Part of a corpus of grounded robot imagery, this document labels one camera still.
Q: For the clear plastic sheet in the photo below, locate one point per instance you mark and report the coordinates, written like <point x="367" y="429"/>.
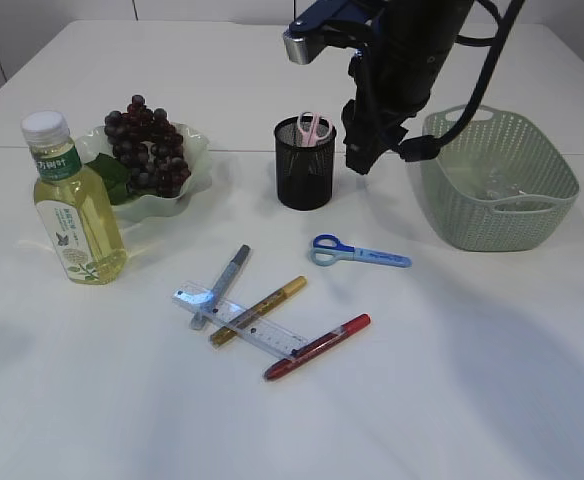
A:
<point x="496" y="185"/>

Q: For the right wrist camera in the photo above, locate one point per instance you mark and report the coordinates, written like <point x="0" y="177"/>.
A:
<point x="340" y="24"/>

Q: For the purple artificial grape bunch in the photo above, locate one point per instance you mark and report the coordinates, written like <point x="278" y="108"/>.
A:
<point x="146" y="154"/>

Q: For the gold marker pen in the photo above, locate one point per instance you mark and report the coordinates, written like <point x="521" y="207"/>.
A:
<point x="224" y="334"/>

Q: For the blue scissors with cover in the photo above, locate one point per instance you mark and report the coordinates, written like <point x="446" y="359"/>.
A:
<point x="327" y="249"/>

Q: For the silver marker pen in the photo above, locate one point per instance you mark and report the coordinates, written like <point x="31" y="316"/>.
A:
<point x="219" y="289"/>

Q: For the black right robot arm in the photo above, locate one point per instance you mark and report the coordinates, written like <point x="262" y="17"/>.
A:
<point x="394" y="76"/>

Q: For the black mesh pen holder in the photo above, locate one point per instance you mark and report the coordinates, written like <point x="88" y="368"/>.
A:
<point x="304" y="176"/>

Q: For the pink scissors with purple cover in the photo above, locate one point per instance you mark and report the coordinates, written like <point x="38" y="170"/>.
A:
<point x="313" y="128"/>

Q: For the clear plastic ruler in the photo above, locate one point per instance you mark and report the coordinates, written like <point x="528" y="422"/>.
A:
<point x="250" y="324"/>

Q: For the pale green woven basket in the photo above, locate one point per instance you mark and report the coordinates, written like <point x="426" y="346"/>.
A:
<point x="513" y="144"/>

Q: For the yellow tea bottle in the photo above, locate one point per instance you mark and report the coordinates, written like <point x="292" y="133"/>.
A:
<point x="72" y="202"/>

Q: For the pale green wavy glass plate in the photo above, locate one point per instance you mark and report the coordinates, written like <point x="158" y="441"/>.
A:
<point x="95" y="142"/>

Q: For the red marker pen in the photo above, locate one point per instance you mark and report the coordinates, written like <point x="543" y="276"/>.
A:
<point x="316" y="348"/>

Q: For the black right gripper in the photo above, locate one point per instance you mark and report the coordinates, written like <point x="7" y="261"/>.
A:
<point x="367" y="137"/>

